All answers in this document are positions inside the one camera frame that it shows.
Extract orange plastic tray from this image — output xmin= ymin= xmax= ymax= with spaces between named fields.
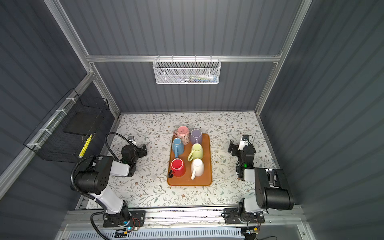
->
xmin=167 ymin=133 xmax=213 ymax=187

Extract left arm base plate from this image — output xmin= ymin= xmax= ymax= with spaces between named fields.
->
xmin=103 ymin=211 xmax=146 ymax=228

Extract white wire basket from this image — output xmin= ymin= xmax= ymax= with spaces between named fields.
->
xmin=153 ymin=59 xmax=222 ymax=85

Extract white mug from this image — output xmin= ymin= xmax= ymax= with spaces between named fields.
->
xmin=191 ymin=159 xmax=205 ymax=180

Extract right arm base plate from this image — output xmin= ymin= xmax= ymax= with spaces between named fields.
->
xmin=221 ymin=208 xmax=265 ymax=225

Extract pens in white basket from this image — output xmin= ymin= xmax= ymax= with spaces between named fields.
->
xmin=177 ymin=75 xmax=219 ymax=84

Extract purple mug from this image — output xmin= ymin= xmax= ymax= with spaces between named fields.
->
xmin=190 ymin=129 xmax=203 ymax=144

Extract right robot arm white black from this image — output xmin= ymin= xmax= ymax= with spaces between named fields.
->
xmin=228 ymin=141 xmax=294 ymax=218

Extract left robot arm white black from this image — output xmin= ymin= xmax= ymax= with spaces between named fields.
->
xmin=70 ymin=144 xmax=148 ymax=227

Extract light green mug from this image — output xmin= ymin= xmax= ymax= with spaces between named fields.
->
xmin=188 ymin=143 xmax=204 ymax=162

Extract blue textured mug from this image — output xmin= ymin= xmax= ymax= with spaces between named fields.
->
xmin=172 ymin=138 xmax=184 ymax=158

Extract black wire basket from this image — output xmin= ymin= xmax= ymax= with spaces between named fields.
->
xmin=24 ymin=89 xmax=110 ymax=163

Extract red mug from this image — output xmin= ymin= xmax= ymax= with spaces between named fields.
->
xmin=168 ymin=158 xmax=186 ymax=178

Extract pink ghost pattern mug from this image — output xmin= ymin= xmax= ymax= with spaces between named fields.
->
xmin=174 ymin=126 xmax=191 ymax=145

